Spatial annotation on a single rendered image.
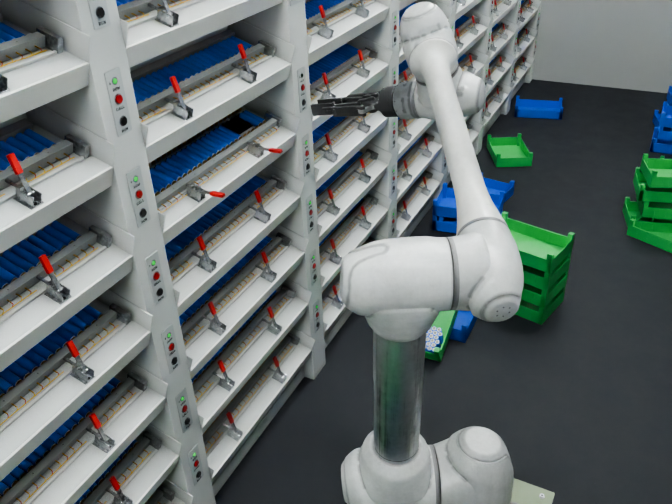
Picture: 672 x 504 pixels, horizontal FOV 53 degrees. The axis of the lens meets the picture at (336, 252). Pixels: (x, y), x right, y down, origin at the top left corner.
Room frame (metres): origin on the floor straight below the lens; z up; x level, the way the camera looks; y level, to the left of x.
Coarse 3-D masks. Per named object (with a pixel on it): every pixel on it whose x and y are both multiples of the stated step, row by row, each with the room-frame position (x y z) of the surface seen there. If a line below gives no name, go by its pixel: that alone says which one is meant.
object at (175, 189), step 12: (276, 120) 1.81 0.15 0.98; (252, 132) 1.72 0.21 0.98; (264, 132) 1.76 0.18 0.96; (240, 144) 1.65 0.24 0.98; (216, 156) 1.57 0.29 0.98; (228, 156) 1.60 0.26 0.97; (240, 156) 1.62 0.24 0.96; (204, 168) 1.51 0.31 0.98; (180, 180) 1.44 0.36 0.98; (192, 180) 1.46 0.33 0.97; (168, 192) 1.39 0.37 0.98; (180, 192) 1.42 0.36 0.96; (156, 204) 1.34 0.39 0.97
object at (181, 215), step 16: (240, 112) 1.85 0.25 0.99; (256, 112) 1.87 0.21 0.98; (272, 112) 1.84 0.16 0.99; (288, 112) 1.82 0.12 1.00; (288, 128) 1.82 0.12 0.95; (272, 144) 1.73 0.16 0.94; (288, 144) 1.78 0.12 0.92; (240, 160) 1.62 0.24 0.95; (256, 160) 1.63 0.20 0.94; (272, 160) 1.71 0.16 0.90; (224, 176) 1.53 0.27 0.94; (240, 176) 1.55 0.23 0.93; (224, 192) 1.50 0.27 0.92; (176, 208) 1.37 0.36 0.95; (192, 208) 1.38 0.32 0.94; (208, 208) 1.44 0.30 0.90; (160, 224) 1.27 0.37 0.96; (176, 224) 1.32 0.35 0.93
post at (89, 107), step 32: (0, 0) 1.27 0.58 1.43; (32, 0) 1.24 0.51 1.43; (64, 0) 1.20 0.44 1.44; (96, 32) 1.22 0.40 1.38; (96, 64) 1.20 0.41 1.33; (128, 64) 1.27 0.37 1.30; (64, 96) 1.23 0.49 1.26; (96, 96) 1.19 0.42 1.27; (128, 96) 1.26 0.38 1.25; (96, 128) 1.20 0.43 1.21; (128, 160) 1.23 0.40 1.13; (128, 192) 1.21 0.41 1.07; (128, 224) 1.19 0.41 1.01; (160, 256) 1.26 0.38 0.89; (128, 288) 1.21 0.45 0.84; (160, 320) 1.22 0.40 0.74; (160, 352) 1.20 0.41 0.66; (160, 416) 1.21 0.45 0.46; (192, 416) 1.25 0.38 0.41; (192, 448) 1.23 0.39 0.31; (192, 480) 1.21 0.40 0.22
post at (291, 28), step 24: (288, 0) 1.82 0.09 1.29; (264, 24) 1.85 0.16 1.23; (288, 24) 1.81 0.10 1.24; (264, 96) 1.86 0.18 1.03; (288, 96) 1.82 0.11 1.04; (312, 144) 1.89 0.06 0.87; (288, 168) 1.83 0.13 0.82; (312, 168) 1.89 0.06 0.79; (312, 192) 1.88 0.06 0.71; (288, 216) 1.84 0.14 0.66; (312, 240) 1.86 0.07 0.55; (312, 288) 1.84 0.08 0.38; (312, 312) 1.83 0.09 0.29; (312, 336) 1.82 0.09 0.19; (312, 360) 1.81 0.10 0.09
